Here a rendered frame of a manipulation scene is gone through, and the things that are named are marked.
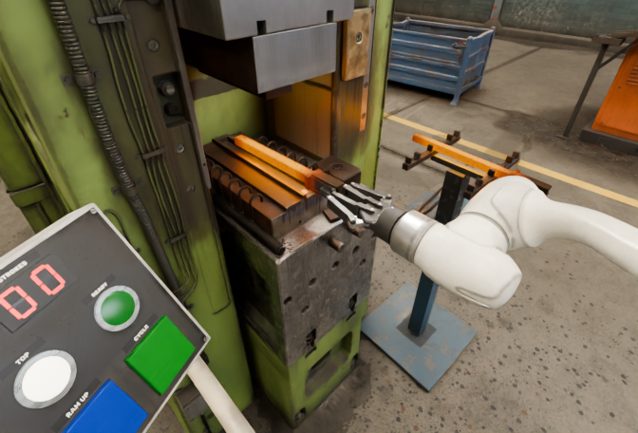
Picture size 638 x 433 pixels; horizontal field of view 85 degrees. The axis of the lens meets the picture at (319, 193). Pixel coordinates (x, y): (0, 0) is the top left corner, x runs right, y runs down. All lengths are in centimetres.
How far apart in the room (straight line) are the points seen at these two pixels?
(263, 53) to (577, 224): 57
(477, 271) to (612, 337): 165
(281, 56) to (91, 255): 43
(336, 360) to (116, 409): 107
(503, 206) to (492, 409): 118
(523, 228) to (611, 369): 147
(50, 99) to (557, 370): 195
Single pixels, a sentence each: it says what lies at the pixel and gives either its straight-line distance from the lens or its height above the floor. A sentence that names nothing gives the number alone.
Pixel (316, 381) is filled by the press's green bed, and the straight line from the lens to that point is 149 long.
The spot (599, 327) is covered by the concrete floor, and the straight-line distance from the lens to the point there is 224.
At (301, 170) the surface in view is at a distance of 84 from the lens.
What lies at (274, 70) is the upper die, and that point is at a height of 130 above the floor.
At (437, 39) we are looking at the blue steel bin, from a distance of 442.
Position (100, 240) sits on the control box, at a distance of 56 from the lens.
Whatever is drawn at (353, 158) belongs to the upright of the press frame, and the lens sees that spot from 118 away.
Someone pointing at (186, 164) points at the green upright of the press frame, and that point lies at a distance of 80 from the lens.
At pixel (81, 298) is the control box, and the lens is 55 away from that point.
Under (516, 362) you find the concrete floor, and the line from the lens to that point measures 190.
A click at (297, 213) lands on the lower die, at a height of 96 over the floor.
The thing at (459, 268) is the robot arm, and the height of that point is 107.
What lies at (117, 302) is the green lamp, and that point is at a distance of 56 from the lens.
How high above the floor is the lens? 148
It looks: 35 degrees down
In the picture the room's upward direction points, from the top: straight up
